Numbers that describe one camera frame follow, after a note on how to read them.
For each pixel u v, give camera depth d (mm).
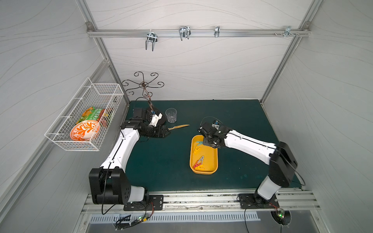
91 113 662
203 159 880
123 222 698
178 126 1041
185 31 765
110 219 701
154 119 749
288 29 765
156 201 739
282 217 717
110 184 404
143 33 788
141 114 647
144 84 864
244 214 675
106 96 801
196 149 920
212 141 601
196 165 860
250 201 742
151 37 783
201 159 877
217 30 721
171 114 1074
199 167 844
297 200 775
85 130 635
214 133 613
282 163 465
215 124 780
